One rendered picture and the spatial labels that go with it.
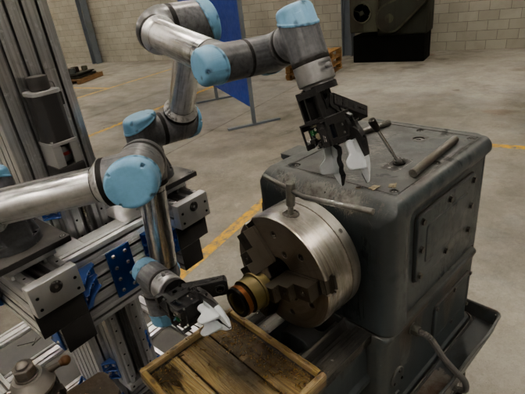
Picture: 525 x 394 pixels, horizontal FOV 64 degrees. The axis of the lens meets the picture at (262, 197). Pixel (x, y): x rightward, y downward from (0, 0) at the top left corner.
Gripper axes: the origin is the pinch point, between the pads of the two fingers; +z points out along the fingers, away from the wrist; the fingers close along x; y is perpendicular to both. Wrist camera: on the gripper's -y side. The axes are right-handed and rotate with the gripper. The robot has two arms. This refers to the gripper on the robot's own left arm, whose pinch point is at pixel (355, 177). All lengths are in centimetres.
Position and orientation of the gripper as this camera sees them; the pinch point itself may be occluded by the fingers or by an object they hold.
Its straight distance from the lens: 88.5
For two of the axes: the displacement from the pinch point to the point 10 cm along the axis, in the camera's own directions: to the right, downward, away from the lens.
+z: 3.4, 9.2, 1.8
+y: -7.2, 3.8, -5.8
